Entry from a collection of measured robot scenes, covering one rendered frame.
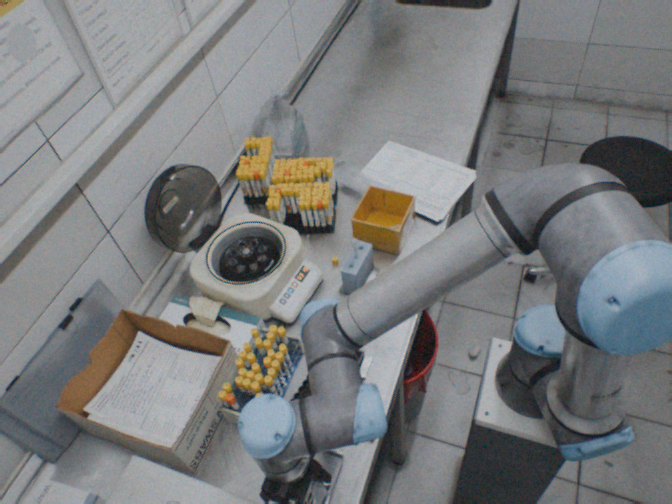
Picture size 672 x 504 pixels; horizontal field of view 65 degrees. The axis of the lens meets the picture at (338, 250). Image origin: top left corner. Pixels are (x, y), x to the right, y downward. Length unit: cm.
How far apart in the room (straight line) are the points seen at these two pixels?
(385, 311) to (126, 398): 71
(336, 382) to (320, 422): 6
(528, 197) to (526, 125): 262
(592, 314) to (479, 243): 17
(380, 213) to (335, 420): 86
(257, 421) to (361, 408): 14
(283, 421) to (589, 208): 44
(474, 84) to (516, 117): 136
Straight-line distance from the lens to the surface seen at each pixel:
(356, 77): 204
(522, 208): 66
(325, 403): 73
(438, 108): 186
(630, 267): 57
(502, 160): 301
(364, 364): 121
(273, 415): 71
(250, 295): 123
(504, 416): 116
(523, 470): 138
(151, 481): 90
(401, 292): 72
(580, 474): 214
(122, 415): 125
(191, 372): 124
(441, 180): 157
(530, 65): 341
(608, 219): 61
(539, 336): 99
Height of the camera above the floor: 196
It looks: 50 degrees down
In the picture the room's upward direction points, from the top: 9 degrees counter-clockwise
